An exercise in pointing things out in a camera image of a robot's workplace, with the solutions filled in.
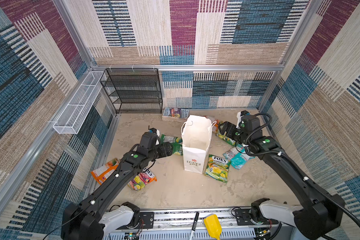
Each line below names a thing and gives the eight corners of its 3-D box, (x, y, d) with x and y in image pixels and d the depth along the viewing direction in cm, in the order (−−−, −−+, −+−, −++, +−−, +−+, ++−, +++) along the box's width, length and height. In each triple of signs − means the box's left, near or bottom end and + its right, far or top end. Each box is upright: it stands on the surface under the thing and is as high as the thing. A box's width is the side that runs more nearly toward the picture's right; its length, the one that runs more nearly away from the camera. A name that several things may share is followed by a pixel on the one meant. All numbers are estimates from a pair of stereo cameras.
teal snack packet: (239, 172, 90) (240, 169, 87) (223, 155, 97) (225, 152, 94) (254, 160, 95) (256, 157, 92) (238, 145, 102) (240, 142, 99)
